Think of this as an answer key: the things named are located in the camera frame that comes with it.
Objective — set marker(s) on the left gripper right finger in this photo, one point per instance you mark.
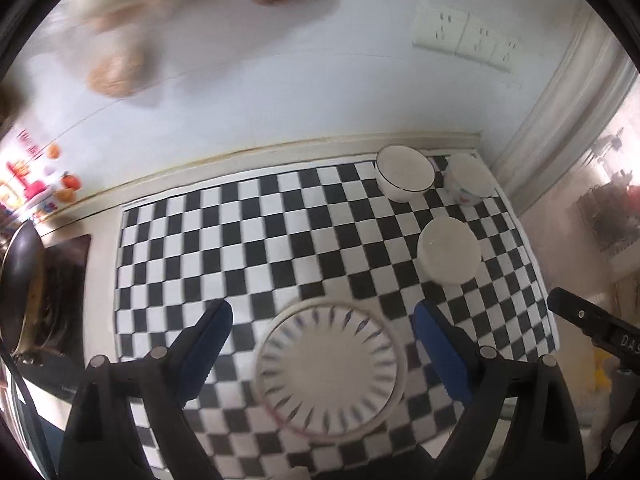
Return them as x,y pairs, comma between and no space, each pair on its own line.
543,441

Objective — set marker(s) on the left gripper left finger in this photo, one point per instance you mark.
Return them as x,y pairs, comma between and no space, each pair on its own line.
101,439

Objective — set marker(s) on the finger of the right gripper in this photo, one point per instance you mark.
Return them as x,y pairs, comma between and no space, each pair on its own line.
594,322

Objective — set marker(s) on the plain white bowl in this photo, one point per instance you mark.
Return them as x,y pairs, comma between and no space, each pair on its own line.
448,251

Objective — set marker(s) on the white floral bowl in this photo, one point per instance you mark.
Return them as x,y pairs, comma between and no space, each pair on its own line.
467,180

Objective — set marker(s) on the blue leaf pattern plate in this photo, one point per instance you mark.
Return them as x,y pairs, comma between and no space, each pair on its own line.
329,370

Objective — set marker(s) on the white bowl dark rim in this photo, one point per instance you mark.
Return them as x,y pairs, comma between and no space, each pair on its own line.
403,173

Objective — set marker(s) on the black induction cooktop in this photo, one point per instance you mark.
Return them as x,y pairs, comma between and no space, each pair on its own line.
58,360

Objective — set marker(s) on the black frying pan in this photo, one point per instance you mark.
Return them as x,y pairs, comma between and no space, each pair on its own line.
23,277

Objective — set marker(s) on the black white checkered mat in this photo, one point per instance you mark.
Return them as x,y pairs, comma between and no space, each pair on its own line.
265,240

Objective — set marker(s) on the plastic bag with food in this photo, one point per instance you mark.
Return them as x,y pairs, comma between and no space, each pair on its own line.
106,41

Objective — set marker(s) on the colourful fruit wall sticker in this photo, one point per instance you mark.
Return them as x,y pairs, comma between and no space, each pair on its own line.
34,179

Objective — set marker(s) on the white wall socket panel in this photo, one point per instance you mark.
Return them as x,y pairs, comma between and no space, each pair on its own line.
441,29

